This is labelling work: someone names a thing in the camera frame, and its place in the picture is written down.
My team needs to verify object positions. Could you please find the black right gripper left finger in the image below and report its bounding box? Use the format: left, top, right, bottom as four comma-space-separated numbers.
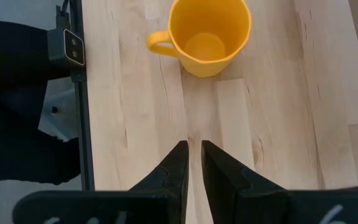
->
129, 139, 190, 224

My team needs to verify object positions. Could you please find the black bulky object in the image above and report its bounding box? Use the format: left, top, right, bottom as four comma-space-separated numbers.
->
0, 18, 82, 185

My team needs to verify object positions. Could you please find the black aluminium frame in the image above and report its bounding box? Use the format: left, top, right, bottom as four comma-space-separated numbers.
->
69, 0, 95, 192

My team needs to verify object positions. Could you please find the yellow faceted mug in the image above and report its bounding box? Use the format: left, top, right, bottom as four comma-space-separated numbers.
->
146, 0, 253, 78

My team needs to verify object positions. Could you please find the grey table-level camera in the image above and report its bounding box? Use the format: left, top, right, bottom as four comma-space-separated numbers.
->
47, 4, 86, 70

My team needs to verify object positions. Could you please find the white flat object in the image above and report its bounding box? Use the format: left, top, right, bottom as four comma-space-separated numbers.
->
38, 77, 80, 142

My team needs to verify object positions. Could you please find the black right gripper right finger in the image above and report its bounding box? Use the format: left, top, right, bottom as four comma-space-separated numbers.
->
201, 139, 288, 224

